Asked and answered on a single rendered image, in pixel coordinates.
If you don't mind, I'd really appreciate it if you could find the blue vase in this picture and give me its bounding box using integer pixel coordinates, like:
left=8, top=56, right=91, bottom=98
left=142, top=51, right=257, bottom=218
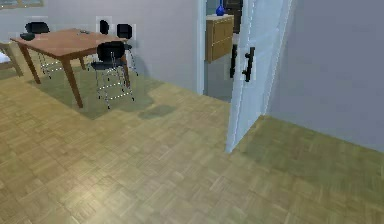
left=215, top=0, right=226, bottom=17

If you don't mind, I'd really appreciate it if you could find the pale blue room door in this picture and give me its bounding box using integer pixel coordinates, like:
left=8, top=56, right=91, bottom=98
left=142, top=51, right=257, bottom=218
left=225, top=0, right=294, bottom=154

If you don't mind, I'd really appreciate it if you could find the light wooden cabinet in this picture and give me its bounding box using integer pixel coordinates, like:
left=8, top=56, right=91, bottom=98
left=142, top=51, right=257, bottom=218
left=205, top=14, right=235, bottom=64

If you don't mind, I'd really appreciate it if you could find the brown wooden dining table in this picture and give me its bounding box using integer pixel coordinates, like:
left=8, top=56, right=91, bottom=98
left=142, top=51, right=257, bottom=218
left=10, top=28, right=131, bottom=109

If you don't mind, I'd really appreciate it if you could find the light wooden furniture piece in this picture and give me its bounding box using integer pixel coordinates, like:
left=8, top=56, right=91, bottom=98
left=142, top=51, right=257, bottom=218
left=0, top=40, right=24, bottom=78

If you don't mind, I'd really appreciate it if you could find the black door handle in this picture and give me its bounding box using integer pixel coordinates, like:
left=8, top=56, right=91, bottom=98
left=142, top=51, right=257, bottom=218
left=241, top=46, right=256, bottom=83

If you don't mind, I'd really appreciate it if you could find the framed wall picture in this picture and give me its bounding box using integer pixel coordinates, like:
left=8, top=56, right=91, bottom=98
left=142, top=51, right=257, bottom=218
left=0, top=0, right=45, bottom=10

